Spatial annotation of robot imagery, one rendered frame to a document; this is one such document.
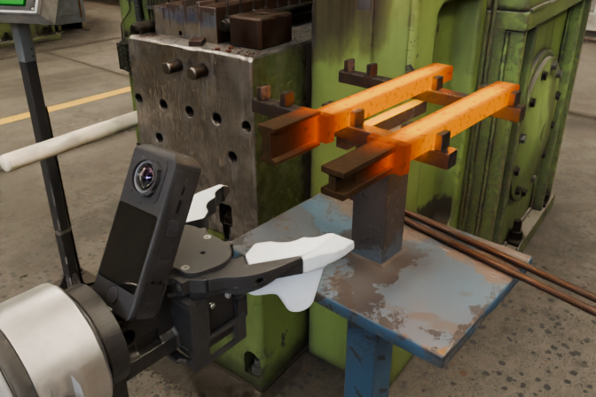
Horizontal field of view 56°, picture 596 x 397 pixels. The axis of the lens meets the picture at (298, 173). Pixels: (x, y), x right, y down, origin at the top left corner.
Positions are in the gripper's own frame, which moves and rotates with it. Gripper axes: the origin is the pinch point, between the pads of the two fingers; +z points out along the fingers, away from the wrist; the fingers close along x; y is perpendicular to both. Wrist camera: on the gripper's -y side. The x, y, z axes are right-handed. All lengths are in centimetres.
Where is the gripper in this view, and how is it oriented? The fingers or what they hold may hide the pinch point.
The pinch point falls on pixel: (286, 205)
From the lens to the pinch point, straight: 50.0
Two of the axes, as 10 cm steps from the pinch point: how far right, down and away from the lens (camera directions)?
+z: 6.6, -3.2, 6.8
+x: 7.5, 2.8, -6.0
